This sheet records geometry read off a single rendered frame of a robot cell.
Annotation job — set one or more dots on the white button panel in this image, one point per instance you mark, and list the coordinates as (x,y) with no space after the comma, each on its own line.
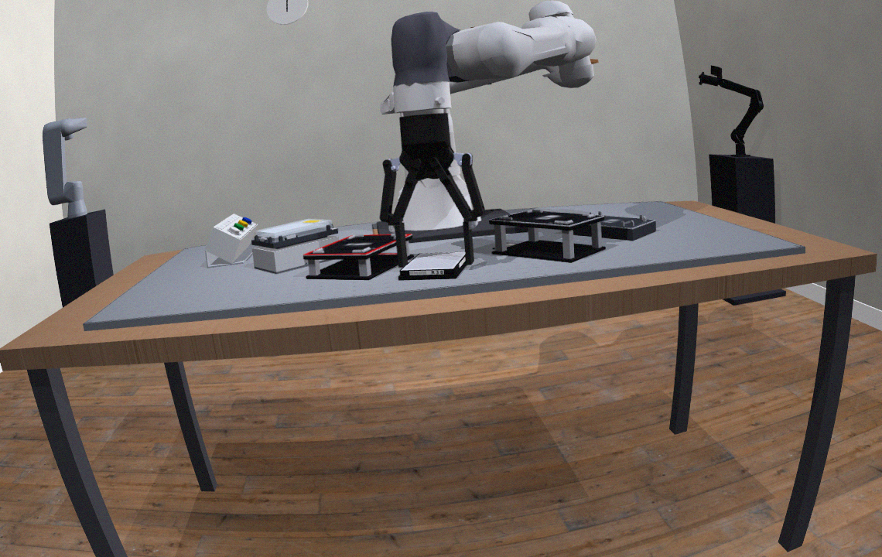
(230,242)

